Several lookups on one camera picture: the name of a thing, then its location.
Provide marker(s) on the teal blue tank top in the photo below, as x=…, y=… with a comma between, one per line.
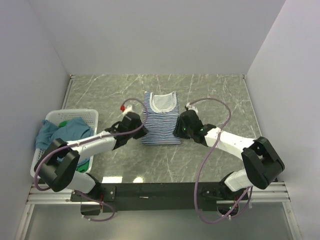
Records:
x=74, y=129

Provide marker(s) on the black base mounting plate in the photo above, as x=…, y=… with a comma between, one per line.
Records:
x=163, y=196

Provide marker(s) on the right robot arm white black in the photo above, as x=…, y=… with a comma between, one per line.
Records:
x=262, y=164

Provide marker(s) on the white plastic laundry basket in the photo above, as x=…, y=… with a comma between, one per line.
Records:
x=90, y=117

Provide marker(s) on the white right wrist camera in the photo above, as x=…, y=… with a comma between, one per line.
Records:
x=190, y=107

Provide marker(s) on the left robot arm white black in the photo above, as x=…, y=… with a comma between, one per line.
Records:
x=56, y=170

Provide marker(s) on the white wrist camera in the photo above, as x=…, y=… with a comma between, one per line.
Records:
x=190, y=107
x=125, y=109

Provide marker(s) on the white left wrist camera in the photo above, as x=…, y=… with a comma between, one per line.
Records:
x=125, y=109

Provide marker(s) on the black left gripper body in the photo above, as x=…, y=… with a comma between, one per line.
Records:
x=137, y=134

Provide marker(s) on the blue white striped tank top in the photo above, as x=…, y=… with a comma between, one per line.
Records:
x=162, y=112

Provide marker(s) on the green tank top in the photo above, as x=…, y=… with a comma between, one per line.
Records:
x=83, y=167

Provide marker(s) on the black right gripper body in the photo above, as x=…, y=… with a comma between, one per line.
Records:
x=182, y=131

